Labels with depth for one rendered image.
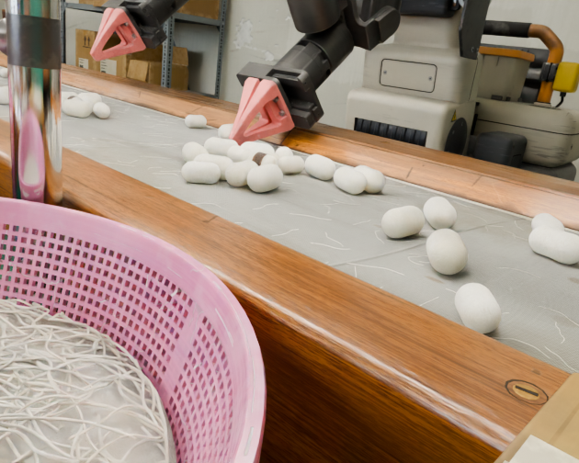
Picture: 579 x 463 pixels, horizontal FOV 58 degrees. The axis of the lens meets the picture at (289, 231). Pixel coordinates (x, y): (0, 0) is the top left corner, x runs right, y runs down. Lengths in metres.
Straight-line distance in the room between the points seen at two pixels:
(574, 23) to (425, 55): 1.43
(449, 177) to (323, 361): 0.40
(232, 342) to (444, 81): 0.96
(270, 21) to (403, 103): 2.19
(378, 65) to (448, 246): 0.86
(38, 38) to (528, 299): 0.28
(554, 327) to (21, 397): 0.23
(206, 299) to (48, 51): 0.14
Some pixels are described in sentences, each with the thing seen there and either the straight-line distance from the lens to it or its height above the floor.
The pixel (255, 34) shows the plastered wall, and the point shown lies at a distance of 3.27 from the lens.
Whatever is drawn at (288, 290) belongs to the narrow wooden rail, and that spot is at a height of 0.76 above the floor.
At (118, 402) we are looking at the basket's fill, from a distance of 0.20.
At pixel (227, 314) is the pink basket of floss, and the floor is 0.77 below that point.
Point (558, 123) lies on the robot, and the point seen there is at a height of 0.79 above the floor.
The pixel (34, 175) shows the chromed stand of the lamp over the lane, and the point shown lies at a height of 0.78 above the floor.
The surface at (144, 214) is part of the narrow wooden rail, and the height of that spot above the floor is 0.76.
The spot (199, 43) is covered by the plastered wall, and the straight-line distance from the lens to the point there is 3.60.
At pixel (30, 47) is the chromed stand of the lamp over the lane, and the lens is 0.28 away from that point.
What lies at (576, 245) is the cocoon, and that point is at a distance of 0.39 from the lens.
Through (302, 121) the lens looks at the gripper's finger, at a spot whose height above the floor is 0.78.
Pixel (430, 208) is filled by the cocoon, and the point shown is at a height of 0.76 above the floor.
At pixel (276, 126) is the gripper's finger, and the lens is 0.64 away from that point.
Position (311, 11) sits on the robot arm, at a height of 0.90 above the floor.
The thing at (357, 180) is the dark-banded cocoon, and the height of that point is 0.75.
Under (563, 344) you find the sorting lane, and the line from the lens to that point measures 0.28.
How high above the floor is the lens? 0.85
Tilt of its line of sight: 18 degrees down
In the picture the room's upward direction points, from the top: 8 degrees clockwise
